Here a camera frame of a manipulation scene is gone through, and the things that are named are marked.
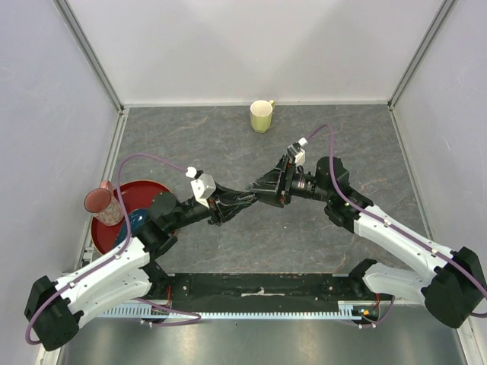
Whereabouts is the slotted cable duct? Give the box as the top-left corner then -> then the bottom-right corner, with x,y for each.
98,301 -> 378,322

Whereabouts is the blue plate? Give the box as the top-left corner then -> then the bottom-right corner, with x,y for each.
113,208 -> 147,247

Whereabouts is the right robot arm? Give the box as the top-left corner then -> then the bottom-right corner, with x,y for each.
247,156 -> 486,329

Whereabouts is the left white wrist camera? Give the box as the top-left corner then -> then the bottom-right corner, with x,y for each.
190,172 -> 216,208

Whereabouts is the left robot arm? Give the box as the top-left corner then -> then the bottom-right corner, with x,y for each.
24,184 -> 258,351

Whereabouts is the yellow-green mug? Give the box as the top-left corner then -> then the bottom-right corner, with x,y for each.
250,100 -> 275,133

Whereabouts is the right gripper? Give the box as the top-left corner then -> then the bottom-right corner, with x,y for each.
246,154 -> 332,208

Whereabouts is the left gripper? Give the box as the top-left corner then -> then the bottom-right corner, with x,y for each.
167,181 -> 252,231

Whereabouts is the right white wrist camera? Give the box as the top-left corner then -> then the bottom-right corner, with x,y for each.
287,138 -> 307,167

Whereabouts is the red round tray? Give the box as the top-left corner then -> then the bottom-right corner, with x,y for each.
91,180 -> 170,255

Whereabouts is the pink floral mug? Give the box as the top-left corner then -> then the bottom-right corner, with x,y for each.
84,180 -> 123,227

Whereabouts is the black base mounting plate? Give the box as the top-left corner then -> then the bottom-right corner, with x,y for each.
154,273 -> 377,302

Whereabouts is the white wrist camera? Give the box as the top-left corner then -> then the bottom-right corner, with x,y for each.
190,172 -> 216,208
287,138 -> 307,167

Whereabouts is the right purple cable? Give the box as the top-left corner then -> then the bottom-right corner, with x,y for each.
298,124 -> 487,318

